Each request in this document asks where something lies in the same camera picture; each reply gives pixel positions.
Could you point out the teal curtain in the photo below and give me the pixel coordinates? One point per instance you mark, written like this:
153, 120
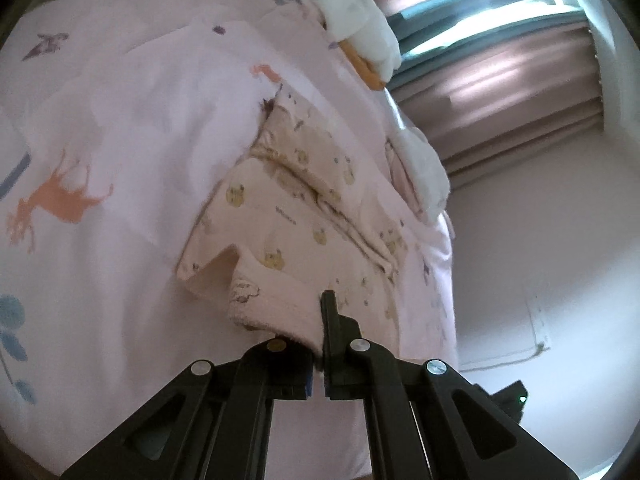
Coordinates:
475, 15

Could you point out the orange folded cloth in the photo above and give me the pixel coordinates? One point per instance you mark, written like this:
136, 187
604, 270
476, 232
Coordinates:
370, 75

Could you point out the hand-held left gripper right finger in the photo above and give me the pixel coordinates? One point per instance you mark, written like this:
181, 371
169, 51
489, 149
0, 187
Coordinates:
332, 330

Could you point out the pink folded cloth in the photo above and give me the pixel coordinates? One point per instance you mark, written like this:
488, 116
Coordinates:
402, 180

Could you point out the pink printed baby shirt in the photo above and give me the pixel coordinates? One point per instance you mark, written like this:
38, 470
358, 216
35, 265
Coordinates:
280, 220

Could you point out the white folded fleece cloth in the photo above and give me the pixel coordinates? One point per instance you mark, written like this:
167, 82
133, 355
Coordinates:
425, 170

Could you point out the white folded clothes pile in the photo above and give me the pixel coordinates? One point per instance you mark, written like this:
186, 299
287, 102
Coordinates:
360, 15

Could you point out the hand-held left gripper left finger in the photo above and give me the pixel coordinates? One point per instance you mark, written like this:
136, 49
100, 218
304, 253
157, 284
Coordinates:
290, 365

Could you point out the pink animal print bed cover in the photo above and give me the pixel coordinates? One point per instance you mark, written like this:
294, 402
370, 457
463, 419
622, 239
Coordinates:
125, 160

